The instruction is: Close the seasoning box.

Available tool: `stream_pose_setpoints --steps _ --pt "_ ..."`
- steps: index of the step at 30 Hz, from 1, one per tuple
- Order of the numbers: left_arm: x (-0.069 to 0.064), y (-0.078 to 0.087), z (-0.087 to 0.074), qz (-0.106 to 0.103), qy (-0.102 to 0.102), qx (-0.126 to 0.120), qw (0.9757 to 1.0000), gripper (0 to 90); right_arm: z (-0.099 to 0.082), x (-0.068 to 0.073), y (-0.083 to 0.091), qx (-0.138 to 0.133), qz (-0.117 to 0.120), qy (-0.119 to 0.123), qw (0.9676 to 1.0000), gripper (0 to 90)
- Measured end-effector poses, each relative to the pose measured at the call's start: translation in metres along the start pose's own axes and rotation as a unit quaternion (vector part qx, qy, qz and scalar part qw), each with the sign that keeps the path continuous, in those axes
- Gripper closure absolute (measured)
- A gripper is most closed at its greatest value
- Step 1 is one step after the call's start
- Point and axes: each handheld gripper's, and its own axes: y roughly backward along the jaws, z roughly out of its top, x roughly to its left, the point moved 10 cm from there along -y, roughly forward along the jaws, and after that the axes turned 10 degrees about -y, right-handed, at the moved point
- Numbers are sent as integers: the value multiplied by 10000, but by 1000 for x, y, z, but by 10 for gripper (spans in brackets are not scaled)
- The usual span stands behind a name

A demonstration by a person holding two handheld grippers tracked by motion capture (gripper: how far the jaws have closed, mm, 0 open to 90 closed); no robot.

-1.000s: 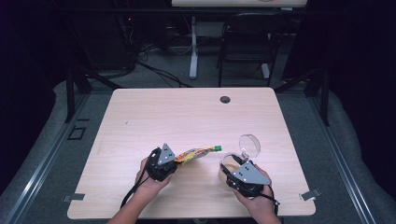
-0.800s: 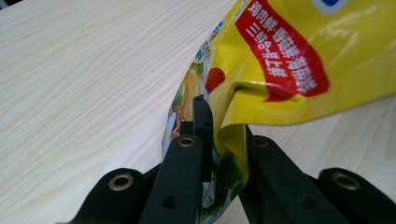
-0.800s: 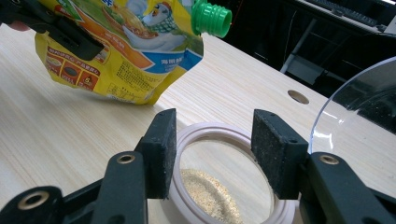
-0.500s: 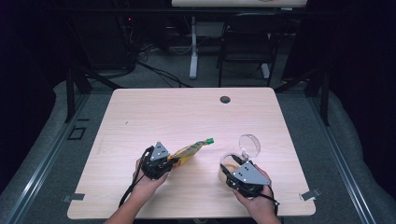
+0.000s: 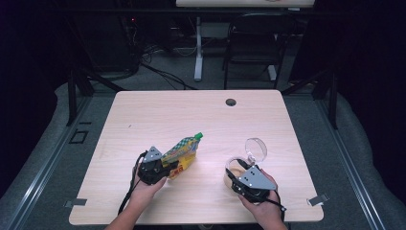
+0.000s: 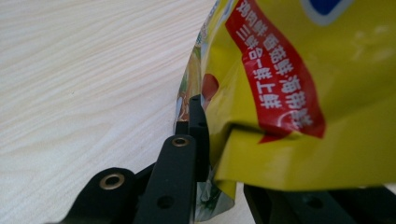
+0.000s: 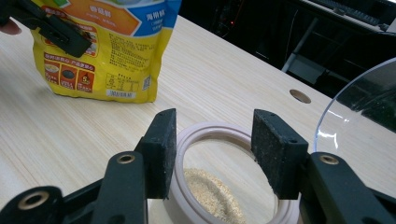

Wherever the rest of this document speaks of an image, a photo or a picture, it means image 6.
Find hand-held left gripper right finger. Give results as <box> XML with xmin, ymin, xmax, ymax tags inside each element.
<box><xmin>244</xmin><ymin>185</ymin><xmax>359</xmax><ymax>224</ymax></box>

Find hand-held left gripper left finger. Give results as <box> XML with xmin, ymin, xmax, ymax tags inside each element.
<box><xmin>134</xmin><ymin>94</ymin><xmax>210</xmax><ymax>224</ymax></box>

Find yellow pouch with green spout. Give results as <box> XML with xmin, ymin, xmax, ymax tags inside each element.
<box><xmin>173</xmin><ymin>0</ymin><xmax>396</xmax><ymax>222</ymax></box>

